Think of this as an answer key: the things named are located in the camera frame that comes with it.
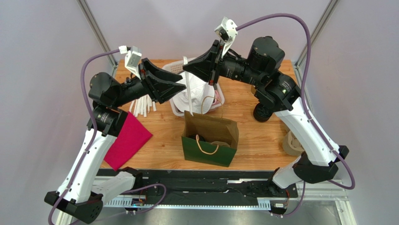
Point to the stack of black lids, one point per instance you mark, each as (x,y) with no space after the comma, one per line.
(261,113)

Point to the black cup lid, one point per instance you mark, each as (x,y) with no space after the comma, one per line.
(199,138)

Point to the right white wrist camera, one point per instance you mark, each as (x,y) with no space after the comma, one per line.
(227,33)

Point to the white bucket hat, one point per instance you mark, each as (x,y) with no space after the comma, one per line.
(202,95)

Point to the beige cup carrier tray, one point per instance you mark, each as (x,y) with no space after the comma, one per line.
(291,145)

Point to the pink cloth in basket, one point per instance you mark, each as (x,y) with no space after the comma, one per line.
(216,100)

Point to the single beige cup carrier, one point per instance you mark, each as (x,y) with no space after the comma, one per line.
(219,144)

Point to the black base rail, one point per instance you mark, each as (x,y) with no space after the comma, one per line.
(202,189)

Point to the red cloth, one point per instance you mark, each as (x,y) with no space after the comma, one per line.
(132,137)

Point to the bundle of white straws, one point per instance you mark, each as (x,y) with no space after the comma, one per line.
(142,106)

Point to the green paper bag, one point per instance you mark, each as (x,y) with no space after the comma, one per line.
(212,128)

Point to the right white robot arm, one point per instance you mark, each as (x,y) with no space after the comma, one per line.
(278,94)

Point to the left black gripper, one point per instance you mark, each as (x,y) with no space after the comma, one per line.
(158,82)

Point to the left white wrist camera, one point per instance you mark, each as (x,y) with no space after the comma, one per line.
(132,58)

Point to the white plastic basket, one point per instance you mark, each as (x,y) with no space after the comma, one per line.
(181,114)

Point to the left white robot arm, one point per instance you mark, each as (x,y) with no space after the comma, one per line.
(78,196)

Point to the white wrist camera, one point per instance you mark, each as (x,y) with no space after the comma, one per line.
(132,58)
(227,33)

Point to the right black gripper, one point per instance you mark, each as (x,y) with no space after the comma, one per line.
(216,63)

